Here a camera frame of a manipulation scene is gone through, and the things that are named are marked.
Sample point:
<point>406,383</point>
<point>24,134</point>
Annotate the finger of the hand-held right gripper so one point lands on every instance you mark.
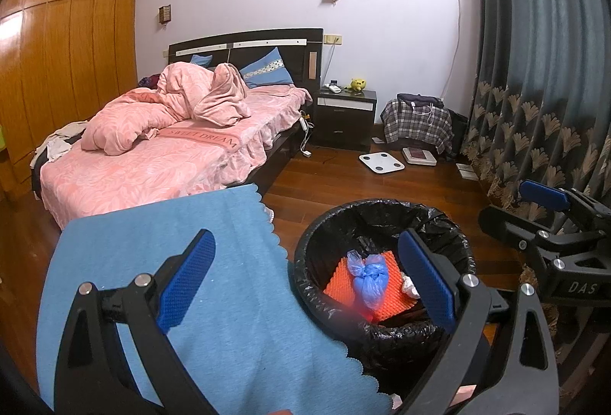
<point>544,195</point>
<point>506,224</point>

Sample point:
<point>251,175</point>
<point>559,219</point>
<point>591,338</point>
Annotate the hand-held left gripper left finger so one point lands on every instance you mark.
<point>184,281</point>

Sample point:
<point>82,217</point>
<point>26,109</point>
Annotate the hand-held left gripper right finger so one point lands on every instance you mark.
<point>429,283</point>

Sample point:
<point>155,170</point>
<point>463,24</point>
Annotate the white tissue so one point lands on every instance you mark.
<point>409,286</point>

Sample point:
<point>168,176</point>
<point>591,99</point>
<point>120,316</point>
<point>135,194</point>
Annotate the blue plastic bag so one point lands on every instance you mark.
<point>367,286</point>

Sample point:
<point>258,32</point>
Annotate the orange foam packing sheet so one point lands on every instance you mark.
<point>339,286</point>

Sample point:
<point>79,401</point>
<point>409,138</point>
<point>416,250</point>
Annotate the black lined trash bin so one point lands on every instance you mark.
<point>310,262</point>

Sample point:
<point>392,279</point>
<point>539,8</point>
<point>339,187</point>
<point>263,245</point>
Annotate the blue scalloped table cloth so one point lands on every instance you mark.
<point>238,300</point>

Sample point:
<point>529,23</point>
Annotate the white booklet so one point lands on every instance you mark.
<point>466,171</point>

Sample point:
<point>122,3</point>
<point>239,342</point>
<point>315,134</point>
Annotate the white scale with red panel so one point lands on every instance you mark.
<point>419,156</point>

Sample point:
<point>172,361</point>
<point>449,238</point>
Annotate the dark wooden bed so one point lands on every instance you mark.
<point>143,171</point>

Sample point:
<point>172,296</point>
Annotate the white bathroom scale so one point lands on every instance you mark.
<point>382,163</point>

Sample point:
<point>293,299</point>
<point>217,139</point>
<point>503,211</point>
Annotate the plaid cloth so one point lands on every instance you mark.
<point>415,126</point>

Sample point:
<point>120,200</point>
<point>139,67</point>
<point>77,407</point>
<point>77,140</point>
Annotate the grey patterned curtain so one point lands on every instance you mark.
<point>539,61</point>

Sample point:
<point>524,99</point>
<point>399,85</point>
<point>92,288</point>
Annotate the pink duvet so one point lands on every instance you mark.
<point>181,99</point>

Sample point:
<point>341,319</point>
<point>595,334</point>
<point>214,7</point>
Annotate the dark nightstand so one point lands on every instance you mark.
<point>343,123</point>

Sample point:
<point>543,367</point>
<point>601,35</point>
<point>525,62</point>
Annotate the pile of light clothes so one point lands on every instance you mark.
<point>59,142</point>

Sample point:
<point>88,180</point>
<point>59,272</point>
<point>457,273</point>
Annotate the white power strip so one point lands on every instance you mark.
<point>304,128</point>

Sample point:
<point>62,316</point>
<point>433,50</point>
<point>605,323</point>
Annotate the purple cloth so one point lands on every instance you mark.
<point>149,80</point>

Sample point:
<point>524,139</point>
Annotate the yellow plush toy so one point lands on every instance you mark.
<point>356,85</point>

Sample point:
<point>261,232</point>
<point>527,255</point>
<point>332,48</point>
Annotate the small blue pillow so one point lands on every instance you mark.
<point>200,60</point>

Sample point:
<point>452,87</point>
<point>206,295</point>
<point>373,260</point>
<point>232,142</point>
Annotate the large blue pillow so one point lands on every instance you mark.
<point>267,68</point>

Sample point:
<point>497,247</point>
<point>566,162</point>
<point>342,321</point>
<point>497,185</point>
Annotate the wooden wardrobe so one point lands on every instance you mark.
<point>71,61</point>

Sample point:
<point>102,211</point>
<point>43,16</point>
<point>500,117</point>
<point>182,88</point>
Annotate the wall socket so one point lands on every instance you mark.
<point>332,38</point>

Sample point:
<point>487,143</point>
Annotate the small wooden wall lamp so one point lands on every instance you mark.
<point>165,13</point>

